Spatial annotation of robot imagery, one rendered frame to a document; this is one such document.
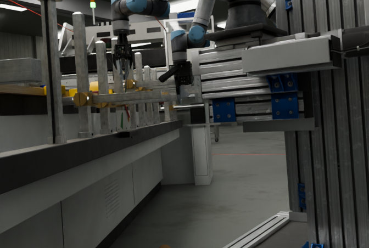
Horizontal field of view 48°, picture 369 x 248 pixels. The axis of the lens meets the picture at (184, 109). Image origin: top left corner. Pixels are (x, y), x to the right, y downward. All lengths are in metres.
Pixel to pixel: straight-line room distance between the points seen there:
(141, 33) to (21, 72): 4.19
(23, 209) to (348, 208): 1.03
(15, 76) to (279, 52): 0.83
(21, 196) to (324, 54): 0.88
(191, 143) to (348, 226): 3.06
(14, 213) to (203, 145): 3.34
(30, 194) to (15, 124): 0.41
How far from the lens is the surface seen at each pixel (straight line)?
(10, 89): 1.46
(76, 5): 9.88
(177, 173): 4.49
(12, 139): 1.52
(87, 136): 1.56
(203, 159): 4.32
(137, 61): 2.55
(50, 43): 1.34
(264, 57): 1.25
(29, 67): 0.58
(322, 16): 1.54
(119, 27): 1.83
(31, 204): 1.19
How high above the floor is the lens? 0.77
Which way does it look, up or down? level
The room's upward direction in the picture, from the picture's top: 4 degrees counter-clockwise
